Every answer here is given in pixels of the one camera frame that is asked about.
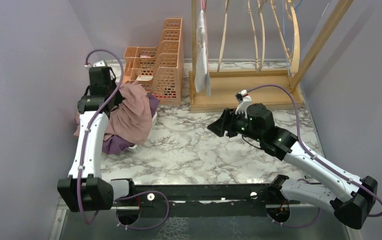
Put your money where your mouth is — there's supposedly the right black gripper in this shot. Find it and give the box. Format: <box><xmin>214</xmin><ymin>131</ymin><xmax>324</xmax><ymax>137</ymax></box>
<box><xmin>208</xmin><ymin>106</ymin><xmax>264</xmax><ymax>142</ymax></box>

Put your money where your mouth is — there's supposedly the pink clothes pile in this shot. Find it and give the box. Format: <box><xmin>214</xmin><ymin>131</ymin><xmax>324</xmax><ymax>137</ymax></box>
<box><xmin>73</xmin><ymin>81</ymin><xmax>154</xmax><ymax>146</ymax></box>

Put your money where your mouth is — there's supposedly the white skirt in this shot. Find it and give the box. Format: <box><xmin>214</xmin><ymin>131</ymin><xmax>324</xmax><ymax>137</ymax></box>
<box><xmin>194</xmin><ymin>10</ymin><xmax>211</xmax><ymax>96</ymax></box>

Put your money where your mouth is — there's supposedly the blue wire hanger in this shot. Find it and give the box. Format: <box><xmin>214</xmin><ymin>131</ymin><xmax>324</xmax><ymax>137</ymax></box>
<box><xmin>281</xmin><ymin>0</ymin><xmax>303</xmax><ymax>60</ymax></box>

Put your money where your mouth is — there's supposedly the pink wire hanger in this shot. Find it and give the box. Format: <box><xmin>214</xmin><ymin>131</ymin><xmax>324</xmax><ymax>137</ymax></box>
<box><xmin>200</xmin><ymin>0</ymin><xmax>209</xmax><ymax>59</ymax></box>

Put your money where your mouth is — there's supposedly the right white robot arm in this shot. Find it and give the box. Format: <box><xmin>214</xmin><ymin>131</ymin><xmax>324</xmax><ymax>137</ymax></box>
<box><xmin>207</xmin><ymin>90</ymin><xmax>378</xmax><ymax>230</ymax></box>

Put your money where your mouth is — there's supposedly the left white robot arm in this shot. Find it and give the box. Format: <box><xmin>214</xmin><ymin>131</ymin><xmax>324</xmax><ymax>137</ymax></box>
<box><xmin>57</xmin><ymin>60</ymin><xmax>136</xmax><ymax>213</ymax></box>

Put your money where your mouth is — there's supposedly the wooden hanger rack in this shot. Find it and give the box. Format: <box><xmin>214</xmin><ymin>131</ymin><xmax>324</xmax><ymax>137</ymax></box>
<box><xmin>189</xmin><ymin>0</ymin><xmax>353</xmax><ymax>113</ymax></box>

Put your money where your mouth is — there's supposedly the wooden hanger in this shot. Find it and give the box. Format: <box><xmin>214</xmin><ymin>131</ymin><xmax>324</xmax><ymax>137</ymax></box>
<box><xmin>216</xmin><ymin>0</ymin><xmax>230</xmax><ymax>72</ymax></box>
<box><xmin>270</xmin><ymin>0</ymin><xmax>301</xmax><ymax>77</ymax></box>
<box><xmin>247</xmin><ymin>0</ymin><xmax>267</xmax><ymax>73</ymax></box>

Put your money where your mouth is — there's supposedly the purple cloth under pile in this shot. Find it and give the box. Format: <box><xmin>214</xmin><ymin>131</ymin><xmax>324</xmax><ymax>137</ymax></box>
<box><xmin>102</xmin><ymin>93</ymin><xmax>161</xmax><ymax>155</ymax></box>

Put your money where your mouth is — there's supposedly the orange plastic file organizer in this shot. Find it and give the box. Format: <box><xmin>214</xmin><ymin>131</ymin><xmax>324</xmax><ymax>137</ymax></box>
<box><xmin>122</xmin><ymin>18</ymin><xmax>184</xmax><ymax>105</ymax></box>

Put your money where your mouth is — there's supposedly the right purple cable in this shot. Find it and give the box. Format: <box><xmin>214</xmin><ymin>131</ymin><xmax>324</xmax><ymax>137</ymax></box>
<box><xmin>240</xmin><ymin>84</ymin><xmax>382</xmax><ymax>230</ymax></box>

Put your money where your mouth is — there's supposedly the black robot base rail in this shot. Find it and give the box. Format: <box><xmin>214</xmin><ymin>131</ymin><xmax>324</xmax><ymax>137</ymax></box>
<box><xmin>113</xmin><ymin>182</ymin><xmax>287</xmax><ymax>218</ymax></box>

